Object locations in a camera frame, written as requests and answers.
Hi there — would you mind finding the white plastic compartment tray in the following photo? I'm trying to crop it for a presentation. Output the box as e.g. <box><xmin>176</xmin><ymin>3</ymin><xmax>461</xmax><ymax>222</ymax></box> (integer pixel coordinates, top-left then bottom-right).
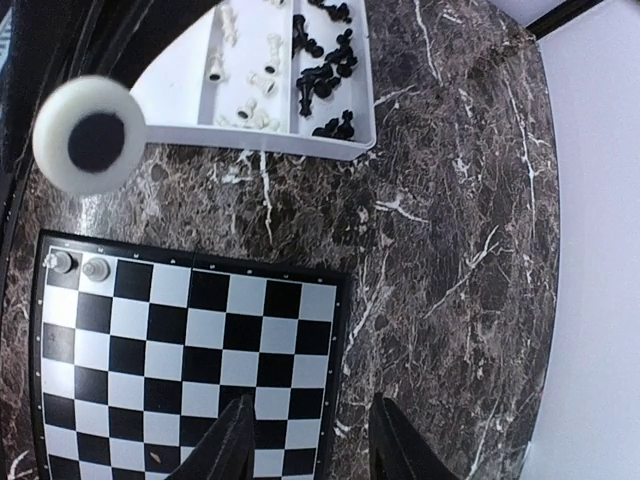
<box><xmin>132</xmin><ymin>1</ymin><xmax>376</xmax><ymax>161</ymax></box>

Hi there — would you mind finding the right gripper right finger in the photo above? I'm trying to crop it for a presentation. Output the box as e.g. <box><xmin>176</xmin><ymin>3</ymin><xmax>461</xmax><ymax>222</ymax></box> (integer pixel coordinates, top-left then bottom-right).
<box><xmin>368</xmin><ymin>393</ymin><xmax>457</xmax><ymax>479</ymax></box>

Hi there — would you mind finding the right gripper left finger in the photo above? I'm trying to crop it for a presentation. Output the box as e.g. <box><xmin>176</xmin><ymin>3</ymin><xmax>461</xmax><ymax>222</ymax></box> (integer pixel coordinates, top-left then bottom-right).
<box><xmin>172</xmin><ymin>395</ymin><xmax>255</xmax><ymax>480</ymax></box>

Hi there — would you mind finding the white chess knight piece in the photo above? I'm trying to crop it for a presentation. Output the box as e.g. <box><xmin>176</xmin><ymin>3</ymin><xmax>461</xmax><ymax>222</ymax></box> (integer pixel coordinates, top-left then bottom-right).
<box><xmin>82</xmin><ymin>257</ymin><xmax>110</xmax><ymax>283</ymax></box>

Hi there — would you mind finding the white chess rook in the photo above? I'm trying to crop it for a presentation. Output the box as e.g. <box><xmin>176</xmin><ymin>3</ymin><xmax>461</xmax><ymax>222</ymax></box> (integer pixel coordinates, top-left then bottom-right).
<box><xmin>43</xmin><ymin>251</ymin><xmax>77</xmax><ymax>275</ymax></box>

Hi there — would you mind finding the black and grey chessboard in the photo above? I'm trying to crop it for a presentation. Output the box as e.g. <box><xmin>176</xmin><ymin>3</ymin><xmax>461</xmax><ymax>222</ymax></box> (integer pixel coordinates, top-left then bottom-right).
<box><xmin>30</xmin><ymin>230</ymin><xmax>351</xmax><ymax>479</ymax></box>

